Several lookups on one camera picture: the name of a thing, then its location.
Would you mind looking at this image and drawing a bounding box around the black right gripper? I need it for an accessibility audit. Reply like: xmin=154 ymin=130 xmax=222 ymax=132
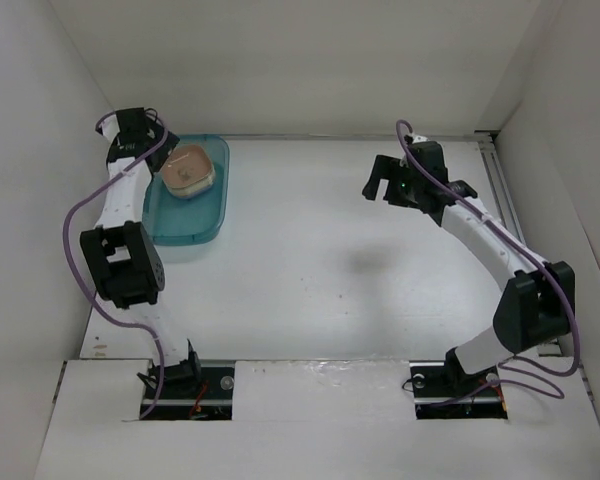
xmin=361 ymin=154 xmax=423 ymax=209

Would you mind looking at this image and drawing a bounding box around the brown panda plate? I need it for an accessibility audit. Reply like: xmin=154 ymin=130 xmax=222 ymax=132
xmin=160 ymin=144 xmax=216 ymax=199

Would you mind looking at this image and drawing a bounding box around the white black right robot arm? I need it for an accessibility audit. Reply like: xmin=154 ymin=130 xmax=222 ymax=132
xmin=362 ymin=141 xmax=581 ymax=394

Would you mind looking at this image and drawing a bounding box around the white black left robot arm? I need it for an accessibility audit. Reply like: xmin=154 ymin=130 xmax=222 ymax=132
xmin=79 ymin=107 xmax=204 ymax=397

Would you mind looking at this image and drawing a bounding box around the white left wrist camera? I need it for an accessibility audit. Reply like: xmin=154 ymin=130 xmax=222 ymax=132
xmin=95 ymin=111 xmax=120 ymax=144

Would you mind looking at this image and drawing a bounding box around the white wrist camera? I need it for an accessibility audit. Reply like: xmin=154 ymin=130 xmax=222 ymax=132
xmin=402 ymin=132 xmax=428 ymax=165
xmin=95 ymin=111 xmax=120 ymax=144

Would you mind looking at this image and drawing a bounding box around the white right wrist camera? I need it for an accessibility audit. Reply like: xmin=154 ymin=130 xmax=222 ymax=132
xmin=402 ymin=132 xmax=428 ymax=165

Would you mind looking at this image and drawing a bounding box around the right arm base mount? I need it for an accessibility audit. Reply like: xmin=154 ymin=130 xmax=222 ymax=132
xmin=402 ymin=361 xmax=508 ymax=420

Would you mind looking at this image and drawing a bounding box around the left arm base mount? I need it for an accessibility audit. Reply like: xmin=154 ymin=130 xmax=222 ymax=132
xmin=137 ymin=346 xmax=236 ymax=421

